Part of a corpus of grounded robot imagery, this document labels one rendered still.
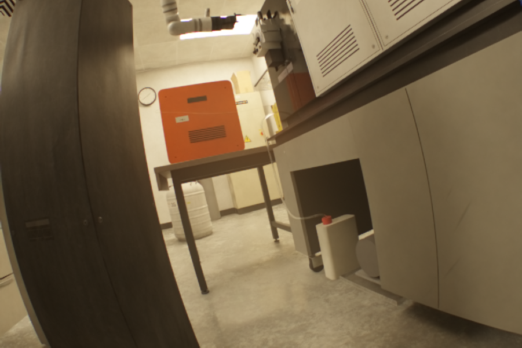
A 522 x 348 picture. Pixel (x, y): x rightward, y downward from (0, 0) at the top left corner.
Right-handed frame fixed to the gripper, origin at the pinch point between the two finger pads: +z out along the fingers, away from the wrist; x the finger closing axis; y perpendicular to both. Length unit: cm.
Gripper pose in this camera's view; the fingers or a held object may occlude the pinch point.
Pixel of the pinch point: (245, 18)
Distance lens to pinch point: 136.9
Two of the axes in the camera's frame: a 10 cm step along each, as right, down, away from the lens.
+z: 9.3, -1.9, 3.1
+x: 2.9, -1.4, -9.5
